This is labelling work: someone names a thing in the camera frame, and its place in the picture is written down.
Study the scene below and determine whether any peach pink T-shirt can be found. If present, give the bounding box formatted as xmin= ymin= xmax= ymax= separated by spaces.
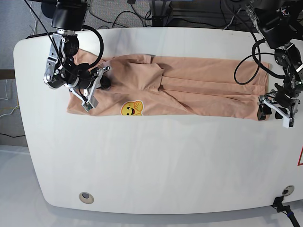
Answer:
xmin=67 ymin=54 xmax=268 ymax=120

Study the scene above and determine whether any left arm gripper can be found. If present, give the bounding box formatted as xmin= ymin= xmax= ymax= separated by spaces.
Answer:
xmin=257 ymin=91 xmax=300 ymax=121

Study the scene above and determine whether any black clamp with cable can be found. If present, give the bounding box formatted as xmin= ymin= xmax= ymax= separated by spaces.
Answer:
xmin=271 ymin=196 xmax=300 ymax=227

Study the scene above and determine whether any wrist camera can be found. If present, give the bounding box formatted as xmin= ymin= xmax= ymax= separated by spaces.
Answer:
xmin=81 ymin=97 xmax=98 ymax=112
xmin=283 ymin=116 xmax=294 ymax=128

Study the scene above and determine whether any table cable grommet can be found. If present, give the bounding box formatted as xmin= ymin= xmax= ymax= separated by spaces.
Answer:
xmin=282 ymin=185 xmax=294 ymax=196
xmin=79 ymin=192 xmax=94 ymax=204

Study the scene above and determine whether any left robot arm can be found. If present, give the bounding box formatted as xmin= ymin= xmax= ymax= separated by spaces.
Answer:
xmin=245 ymin=0 xmax=303 ymax=128

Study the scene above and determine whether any red triangle sticker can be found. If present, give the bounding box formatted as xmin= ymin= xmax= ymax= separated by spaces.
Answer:
xmin=297 ymin=148 xmax=303 ymax=166

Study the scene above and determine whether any black metal frame post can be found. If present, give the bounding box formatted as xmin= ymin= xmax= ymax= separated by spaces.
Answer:
xmin=148 ymin=0 xmax=173 ymax=27

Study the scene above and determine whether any left table cable grommet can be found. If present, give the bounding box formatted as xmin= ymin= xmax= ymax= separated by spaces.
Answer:
xmin=79 ymin=192 xmax=94 ymax=204

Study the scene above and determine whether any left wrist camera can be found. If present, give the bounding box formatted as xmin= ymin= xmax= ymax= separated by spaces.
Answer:
xmin=283 ymin=116 xmax=294 ymax=128

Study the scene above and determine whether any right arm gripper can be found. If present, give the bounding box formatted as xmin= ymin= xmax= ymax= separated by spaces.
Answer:
xmin=68 ymin=66 xmax=111 ymax=102

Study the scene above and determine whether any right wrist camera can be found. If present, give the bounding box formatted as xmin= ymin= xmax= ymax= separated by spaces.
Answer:
xmin=81 ymin=97 xmax=98 ymax=112

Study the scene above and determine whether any right table cable grommet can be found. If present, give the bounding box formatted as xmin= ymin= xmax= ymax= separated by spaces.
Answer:
xmin=282 ymin=185 xmax=294 ymax=196

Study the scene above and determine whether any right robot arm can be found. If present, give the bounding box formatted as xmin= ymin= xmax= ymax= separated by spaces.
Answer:
xmin=41 ymin=0 xmax=111 ymax=111

